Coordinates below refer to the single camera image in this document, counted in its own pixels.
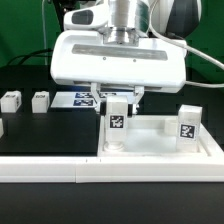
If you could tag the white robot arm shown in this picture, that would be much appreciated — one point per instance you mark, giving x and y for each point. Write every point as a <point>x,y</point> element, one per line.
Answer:
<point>172,21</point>

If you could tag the white square table top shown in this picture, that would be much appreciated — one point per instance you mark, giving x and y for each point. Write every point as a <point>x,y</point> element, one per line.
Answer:
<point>155,136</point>

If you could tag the white part at left edge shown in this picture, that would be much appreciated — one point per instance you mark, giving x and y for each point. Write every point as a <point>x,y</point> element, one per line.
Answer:
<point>1,128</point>

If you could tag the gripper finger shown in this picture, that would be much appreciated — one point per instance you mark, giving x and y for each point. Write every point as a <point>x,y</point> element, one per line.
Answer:
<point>100,102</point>
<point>138,93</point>

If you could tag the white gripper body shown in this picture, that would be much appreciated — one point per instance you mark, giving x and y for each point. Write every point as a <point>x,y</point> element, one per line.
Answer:
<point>110,46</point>

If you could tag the white U-shaped obstacle fence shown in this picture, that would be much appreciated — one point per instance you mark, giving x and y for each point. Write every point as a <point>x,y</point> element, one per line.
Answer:
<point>110,169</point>

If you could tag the white sheet with AprilTags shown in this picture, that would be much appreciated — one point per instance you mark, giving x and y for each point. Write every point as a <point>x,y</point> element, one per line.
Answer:
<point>73,100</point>

